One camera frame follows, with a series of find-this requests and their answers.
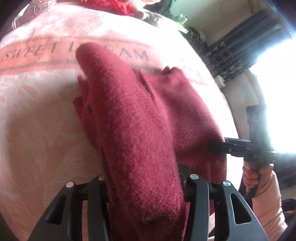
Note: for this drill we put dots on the pink jacket right forearm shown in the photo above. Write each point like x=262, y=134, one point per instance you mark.
x=267, y=208

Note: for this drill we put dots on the dark red knit sweater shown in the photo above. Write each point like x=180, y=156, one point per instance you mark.
x=144, y=125

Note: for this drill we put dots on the pink patterned bed blanket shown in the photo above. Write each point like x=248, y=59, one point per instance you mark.
x=43, y=145

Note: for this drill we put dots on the red shiny fabric bag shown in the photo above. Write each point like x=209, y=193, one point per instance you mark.
x=110, y=6

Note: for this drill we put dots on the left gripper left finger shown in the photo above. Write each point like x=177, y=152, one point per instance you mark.
x=62, y=220

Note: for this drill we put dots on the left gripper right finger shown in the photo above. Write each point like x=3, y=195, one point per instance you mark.
x=234, y=219

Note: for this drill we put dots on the person's right hand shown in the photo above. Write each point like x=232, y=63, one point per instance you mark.
x=251, y=177

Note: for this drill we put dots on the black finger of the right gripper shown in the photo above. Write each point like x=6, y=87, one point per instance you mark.
x=219, y=147

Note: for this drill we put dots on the dark patterned curtain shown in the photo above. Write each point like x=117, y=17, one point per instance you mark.
x=239, y=49

